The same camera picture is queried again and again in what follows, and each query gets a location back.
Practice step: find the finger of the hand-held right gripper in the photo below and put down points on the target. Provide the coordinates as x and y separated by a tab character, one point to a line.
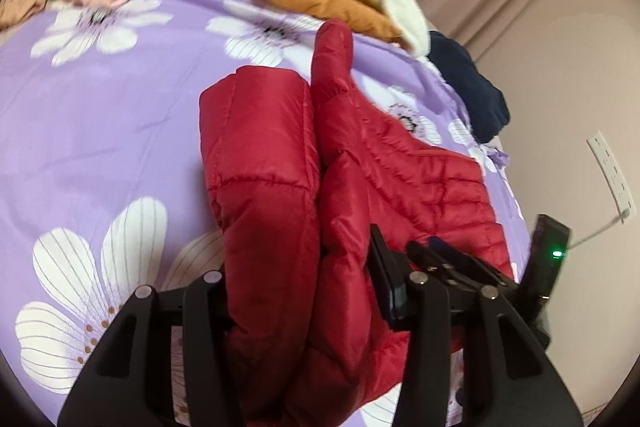
425	257
470	264

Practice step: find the navy garment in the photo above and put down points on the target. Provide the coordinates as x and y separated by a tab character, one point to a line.
465	77

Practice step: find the orange garment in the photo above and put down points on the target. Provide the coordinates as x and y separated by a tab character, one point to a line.
325	4

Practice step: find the purple floral blanket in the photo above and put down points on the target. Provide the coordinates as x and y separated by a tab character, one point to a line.
125	117

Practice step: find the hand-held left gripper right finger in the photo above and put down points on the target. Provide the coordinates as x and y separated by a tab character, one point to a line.
395	302

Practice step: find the red down jacket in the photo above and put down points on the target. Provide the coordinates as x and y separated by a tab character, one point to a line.
270	232

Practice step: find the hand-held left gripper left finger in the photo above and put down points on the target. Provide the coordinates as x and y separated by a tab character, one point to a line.
205	307

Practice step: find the white wall socket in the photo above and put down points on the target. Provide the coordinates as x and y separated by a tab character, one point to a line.
607	167

